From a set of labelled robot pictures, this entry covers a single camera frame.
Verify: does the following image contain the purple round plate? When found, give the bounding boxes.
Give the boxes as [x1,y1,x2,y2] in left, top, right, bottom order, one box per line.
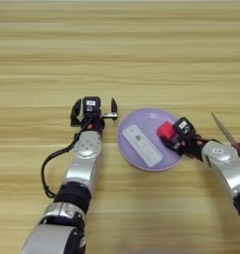
[116,107,185,173]

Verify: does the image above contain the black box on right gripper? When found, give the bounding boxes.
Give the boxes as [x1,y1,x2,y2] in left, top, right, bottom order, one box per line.
[173,116,197,137]

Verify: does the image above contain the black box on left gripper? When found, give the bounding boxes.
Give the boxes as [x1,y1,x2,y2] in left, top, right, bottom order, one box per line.
[81,95,102,117]

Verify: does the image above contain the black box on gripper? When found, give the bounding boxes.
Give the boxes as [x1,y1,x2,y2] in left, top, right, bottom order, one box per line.
[81,95,102,117]
[173,116,197,137]

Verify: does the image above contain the white rectangular device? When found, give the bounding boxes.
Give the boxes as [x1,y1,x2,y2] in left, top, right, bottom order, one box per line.
[121,123,165,169]

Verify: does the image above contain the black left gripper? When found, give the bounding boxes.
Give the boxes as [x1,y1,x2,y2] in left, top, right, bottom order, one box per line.
[69,96,119,137]

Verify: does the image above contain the red handled scissors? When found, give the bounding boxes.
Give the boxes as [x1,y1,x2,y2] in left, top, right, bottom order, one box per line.
[209,111,240,167]

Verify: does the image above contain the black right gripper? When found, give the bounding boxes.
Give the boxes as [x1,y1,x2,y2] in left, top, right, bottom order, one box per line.
[161,131,206,161]

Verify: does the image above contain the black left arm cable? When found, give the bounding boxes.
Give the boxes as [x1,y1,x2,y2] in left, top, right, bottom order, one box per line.
[40,131,82,200]

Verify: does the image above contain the red cube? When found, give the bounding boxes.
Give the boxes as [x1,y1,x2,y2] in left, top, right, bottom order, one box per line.
[156,120,177,141]

